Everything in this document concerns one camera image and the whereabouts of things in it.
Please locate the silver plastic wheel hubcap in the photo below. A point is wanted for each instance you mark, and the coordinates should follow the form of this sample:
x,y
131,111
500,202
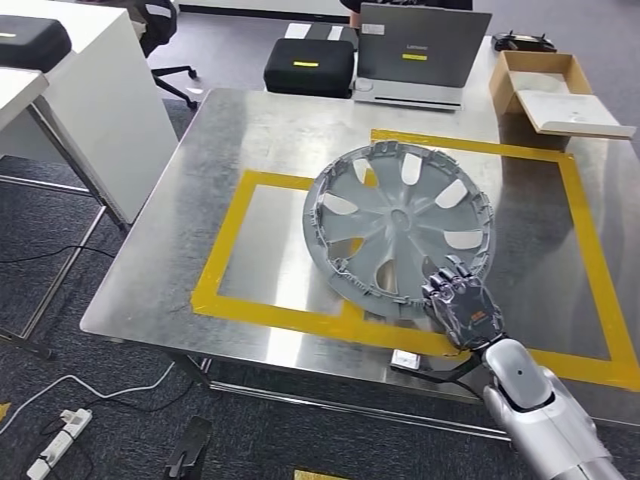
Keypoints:
x,y
395,218

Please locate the black padded case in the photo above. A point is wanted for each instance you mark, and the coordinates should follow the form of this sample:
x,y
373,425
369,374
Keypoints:
x,y
30,40
310,66

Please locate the stainless steel workbench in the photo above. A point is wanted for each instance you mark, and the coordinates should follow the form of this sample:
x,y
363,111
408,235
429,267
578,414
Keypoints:
x,y
175,252

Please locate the grey laptop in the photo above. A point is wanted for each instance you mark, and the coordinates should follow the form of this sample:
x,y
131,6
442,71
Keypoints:
x,y
420,60

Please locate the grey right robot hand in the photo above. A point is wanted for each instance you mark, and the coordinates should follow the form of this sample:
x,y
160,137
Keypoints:
x,y
470,314

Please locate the black handheld controller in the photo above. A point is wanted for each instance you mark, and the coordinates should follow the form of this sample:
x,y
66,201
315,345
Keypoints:
x,y
522,42

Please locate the black office chair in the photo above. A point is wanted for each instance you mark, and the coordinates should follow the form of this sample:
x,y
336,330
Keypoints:
x,y
160,26

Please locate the white flat board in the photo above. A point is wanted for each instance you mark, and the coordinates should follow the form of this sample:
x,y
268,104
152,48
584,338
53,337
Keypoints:
x,y
570,112

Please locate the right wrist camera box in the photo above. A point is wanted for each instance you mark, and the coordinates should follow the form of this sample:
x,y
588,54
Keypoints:
x,y
404,360

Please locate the white power strip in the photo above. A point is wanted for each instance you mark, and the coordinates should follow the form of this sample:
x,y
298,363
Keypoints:
x,y
60,444

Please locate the white cabinet panel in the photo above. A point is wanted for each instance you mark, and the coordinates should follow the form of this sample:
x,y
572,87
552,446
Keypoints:
x,y
120,99

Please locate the yellow floor tape marking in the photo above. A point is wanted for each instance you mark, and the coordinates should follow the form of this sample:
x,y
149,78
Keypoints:
x,y
315,475

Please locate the cardboard box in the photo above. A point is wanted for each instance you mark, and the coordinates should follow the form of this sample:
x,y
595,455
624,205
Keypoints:
x,y
505,79

